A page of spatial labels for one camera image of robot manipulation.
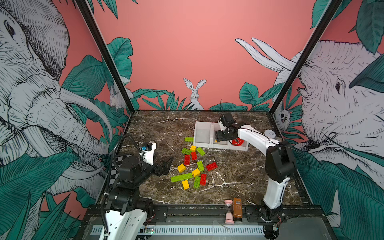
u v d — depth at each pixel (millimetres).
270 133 1010
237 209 730
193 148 953
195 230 703
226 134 804
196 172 859
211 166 900
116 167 477
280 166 502
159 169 593
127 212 457
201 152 976
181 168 881
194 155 948
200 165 903
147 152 574
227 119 746
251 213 740
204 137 1045
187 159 927
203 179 839
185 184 822
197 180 850
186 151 961
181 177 859
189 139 1033
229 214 727
